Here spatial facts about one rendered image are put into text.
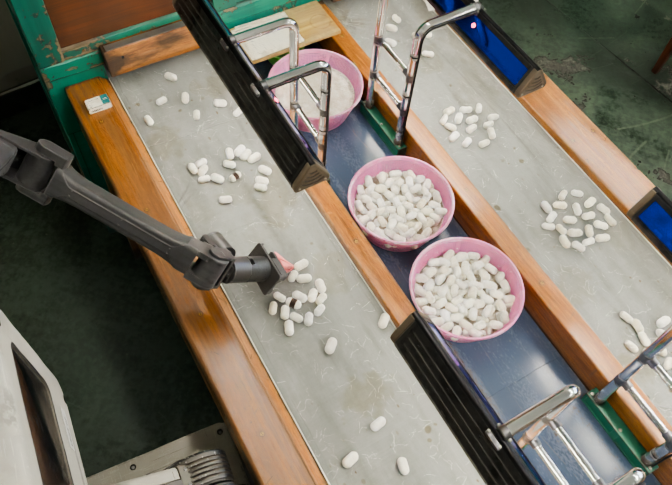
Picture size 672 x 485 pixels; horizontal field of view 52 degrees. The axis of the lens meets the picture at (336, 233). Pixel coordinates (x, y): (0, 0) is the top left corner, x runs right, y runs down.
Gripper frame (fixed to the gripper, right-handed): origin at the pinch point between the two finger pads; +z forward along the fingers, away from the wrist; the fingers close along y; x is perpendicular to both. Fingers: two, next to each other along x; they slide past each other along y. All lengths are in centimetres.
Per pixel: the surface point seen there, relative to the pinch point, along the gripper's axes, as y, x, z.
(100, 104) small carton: 66, 12, -17
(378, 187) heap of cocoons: 10.7, -18.2, 25.5
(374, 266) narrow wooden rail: -9.3, -11.2, 13.1
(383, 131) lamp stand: 28, -24, 38
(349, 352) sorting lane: -24.0, 0.3, 2.6
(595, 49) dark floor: 71, -64, 202
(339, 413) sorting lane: -34.6, 5.7, -4.4
